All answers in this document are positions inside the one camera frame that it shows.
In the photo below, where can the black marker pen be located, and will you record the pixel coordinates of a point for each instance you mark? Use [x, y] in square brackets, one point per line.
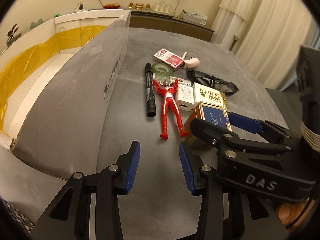
[150, 95]

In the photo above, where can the red white staples box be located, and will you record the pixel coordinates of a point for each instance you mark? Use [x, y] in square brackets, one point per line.
[169, 58]

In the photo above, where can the white power strip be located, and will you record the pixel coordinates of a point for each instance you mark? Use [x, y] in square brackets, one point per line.
[80, 7]

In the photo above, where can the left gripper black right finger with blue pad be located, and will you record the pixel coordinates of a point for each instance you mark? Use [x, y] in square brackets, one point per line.
[227, 212]

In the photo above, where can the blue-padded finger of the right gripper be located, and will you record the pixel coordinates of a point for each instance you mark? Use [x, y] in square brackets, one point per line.
[270, 131]

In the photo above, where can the white planter with dark plant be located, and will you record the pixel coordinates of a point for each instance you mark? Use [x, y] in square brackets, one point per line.
[12, 35]

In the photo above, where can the white tray of items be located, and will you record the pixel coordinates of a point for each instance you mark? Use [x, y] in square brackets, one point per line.
[194, 17]

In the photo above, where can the red Ultraman toy figure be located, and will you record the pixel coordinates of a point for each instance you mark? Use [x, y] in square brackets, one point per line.
[167, 90]

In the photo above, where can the gold blue cigarette case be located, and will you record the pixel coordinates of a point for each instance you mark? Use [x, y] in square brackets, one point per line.
[210, 113]

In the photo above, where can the black sunglasses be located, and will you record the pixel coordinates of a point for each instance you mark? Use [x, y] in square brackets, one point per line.
[195, 76]

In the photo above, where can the red fruit bowl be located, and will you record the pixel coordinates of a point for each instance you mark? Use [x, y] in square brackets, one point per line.
[112, 6]

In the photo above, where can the gold ornaments on cabinet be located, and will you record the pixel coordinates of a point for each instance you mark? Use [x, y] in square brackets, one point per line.
[139, 6]

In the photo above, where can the green tape roll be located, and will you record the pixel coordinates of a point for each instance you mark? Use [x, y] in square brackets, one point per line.
[161, 69]

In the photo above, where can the cream curtain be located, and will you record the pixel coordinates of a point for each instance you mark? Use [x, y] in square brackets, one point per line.
[271, 42]

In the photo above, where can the white gold card box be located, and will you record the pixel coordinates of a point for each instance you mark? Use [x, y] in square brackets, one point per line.
[209, 95]

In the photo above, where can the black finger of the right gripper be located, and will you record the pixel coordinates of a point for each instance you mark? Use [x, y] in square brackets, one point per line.
[220, 137]

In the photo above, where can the grey TV cabinet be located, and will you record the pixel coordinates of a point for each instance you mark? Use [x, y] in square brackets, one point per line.
[165, 22]

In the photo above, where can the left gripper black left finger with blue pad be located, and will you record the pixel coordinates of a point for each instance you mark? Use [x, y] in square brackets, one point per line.
[68, 215]

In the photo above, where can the green child chair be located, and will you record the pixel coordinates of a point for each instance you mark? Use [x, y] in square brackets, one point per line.
[36, 24]

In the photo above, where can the clear glasses set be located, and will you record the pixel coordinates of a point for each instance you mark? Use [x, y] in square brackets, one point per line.
[162, 6]

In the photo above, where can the pink white stapler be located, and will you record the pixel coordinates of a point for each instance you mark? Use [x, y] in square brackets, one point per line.
[191, 62]

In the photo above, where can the large white cardboard box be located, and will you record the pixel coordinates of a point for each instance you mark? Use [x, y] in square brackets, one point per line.
[56, 85]

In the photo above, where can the white USB charger plug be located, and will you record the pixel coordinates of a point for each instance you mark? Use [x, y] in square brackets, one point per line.
[184, 97]

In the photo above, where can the white standing air conditioner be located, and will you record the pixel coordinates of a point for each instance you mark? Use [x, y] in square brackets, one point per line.
[230, 22]

